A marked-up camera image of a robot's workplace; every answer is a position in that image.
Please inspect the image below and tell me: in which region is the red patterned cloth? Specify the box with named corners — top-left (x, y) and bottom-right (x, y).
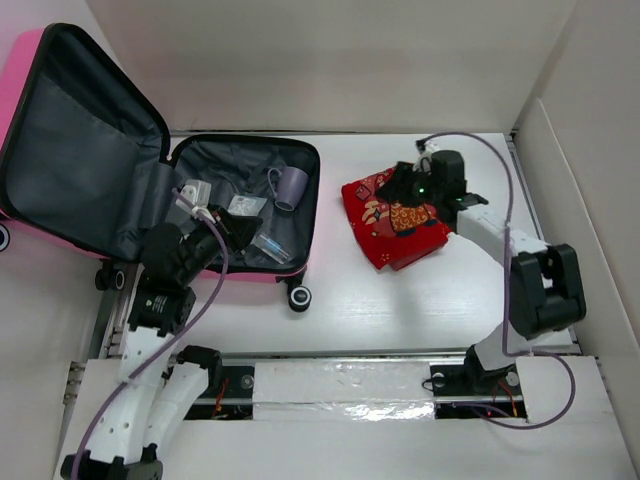
top-left (341, 167), bottom-right (451, 271)

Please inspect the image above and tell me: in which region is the white tissue packet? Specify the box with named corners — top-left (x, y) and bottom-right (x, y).
top-left (227, 195), bottom-right (267, 217)

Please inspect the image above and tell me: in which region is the metal base rail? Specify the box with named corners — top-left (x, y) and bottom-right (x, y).
top-left (64, 344), bottom-right (581, 421)

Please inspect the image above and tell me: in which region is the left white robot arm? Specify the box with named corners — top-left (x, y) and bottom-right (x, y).
top-left (60, 206), bottom-right (262, 479)

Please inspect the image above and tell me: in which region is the clear packaged toothbrush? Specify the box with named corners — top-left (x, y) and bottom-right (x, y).
top-left (252, 233), bottom-right (292, 264)

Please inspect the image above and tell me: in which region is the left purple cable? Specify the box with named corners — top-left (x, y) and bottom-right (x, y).
top-left (69, 187), bottom-right (231, 480)

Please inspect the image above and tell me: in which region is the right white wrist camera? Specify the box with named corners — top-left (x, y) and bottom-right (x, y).
top-left (413, 140), bottom-right (441, 173)

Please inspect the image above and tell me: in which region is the purple ceramic mug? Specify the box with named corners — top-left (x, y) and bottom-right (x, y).
top-left (267, 166), bottom-right (308, 212)

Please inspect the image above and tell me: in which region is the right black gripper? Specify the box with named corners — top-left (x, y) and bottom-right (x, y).
top-left (375, 161), bottom-right (444, 208)

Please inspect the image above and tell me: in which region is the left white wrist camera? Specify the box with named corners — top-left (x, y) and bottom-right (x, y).
top-left (175, 179), bottom-right (211, 216)

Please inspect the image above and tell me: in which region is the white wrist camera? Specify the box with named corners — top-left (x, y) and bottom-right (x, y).
top-left (413, 140), bottom-right (441, 173)
top-left (175, 179), bottom-right (211, 216)

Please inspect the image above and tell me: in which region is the pink hard-shell suitcase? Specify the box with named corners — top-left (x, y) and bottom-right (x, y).
top-left (1, 23), bottom-right (320, 312)

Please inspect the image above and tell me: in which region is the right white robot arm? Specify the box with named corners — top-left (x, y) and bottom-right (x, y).
top-left (375, 150), bottom-right (587, 396)

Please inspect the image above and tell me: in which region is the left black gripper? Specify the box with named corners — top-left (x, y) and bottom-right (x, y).
top-left (178, 202), bottom-right (263, 283)

